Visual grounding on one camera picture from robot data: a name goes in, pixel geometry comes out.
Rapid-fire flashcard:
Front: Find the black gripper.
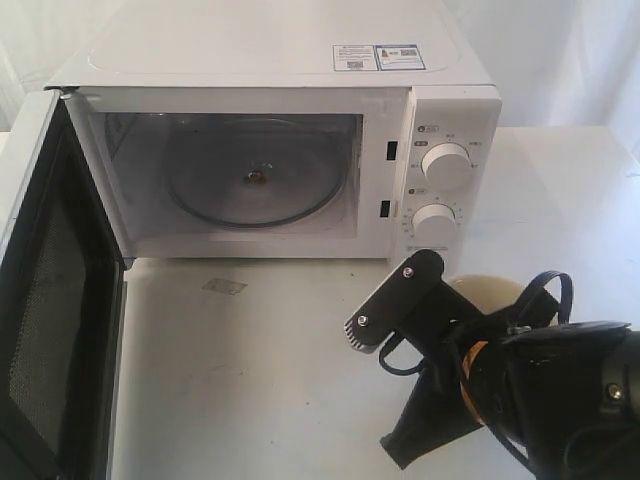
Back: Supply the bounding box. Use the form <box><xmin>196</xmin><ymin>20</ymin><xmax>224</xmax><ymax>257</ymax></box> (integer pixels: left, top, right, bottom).
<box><xmin>380</xmin><ymin>284</ymin><xmax>515</xmax><ymax>470</ymax></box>

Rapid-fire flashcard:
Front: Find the cream ceramic bowl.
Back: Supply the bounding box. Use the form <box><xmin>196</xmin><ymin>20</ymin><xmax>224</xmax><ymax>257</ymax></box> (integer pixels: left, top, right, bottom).
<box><xmin>447</xmin><ymin>272</ymin><xmax>565</xmax><ymax>329</ymax></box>

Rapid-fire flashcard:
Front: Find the white microwave door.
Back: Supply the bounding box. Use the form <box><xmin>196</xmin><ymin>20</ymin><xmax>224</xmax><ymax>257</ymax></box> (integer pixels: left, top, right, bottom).
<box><xmin>1</xmin><ymin>90</ymin><xmax>126</xmax><ymax>479</ymax></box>

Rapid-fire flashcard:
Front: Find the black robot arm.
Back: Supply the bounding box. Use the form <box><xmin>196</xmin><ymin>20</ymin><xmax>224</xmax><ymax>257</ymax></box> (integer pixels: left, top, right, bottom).
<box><xmin>363</xmin><ymin>279</ymin><xmax>639</xmax><ymax>479</ymax></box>

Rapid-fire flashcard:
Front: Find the glass microwave turntable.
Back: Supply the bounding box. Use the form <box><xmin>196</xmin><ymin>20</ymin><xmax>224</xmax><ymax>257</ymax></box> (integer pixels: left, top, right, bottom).
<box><xmin>165</xmin><ymin>116</ymin><xmax>358</xmax><ymax>229</ymax></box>

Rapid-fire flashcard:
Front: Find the white microwave oven body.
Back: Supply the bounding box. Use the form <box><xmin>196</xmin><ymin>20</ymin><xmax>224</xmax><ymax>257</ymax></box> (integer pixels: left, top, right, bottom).
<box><xmin>47</xmin><ymin>1</ymin><xmax>502</xmax><ymax>271</ymax></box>

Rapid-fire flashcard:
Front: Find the lower white control knob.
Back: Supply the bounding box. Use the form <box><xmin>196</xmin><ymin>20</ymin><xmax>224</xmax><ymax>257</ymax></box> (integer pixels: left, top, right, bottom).
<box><xmin>411</xmin><ymin>204</ymin><xmax>457</xmax><ymax>244</ymax></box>

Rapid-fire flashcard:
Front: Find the white control knob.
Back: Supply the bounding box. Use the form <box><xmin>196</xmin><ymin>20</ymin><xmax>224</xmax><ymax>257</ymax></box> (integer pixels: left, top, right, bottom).
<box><xmin>411</xmin><ymin>204</ymin><xmax>457</xmax><ymax>244</ymax></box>
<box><xmin>421</xmin><ymin>143</ymin><xmax>472</xmax><ymax>191</ymax></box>

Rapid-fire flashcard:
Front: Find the upper white control knob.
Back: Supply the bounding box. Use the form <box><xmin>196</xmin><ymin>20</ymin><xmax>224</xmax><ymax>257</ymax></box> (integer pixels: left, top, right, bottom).
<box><xmin>421</xmin><ymin>143</ymin><xmax>472</xmax><ymax>191</ymax></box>

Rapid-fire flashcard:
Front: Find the blue white warning sticker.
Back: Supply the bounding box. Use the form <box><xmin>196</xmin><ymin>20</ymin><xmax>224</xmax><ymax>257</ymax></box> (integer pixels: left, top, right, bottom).
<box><xmin>333</xmin><ymin>44</ymin><xmax>426</xmax><ymax>72</ymax></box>

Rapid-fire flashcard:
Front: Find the black camera cable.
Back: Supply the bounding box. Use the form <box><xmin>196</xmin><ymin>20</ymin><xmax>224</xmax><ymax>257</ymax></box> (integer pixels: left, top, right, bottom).
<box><xmin>377</xmin><ymin>269</ymin><xmax>576</xmax><ymax>480</ymax></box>

